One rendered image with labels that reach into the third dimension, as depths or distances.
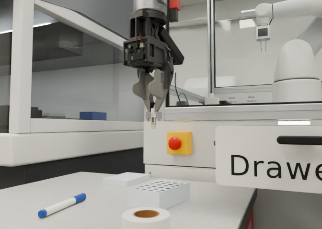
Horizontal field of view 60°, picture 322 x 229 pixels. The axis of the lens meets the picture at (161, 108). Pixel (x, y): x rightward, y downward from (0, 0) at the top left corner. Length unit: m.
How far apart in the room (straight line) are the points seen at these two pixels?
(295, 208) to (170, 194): 0.41
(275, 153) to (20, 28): 0.85
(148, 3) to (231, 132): 0.32
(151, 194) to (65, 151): 0.63
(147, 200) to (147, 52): 0.30
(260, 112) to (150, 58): 0.42
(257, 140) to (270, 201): 0.39
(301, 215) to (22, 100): 0.90
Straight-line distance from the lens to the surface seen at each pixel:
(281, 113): 0.87
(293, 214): 0.89
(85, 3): 1.33
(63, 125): 1.14
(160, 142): 0.94
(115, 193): 0.73
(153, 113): 0.62
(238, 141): 0.53
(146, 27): 0.61
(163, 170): 0.95
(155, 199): 0.58
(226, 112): 0.88
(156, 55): 0.60
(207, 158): 0.89
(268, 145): 0.53
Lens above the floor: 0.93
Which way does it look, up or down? 4 degrees up
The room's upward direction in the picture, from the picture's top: straight up
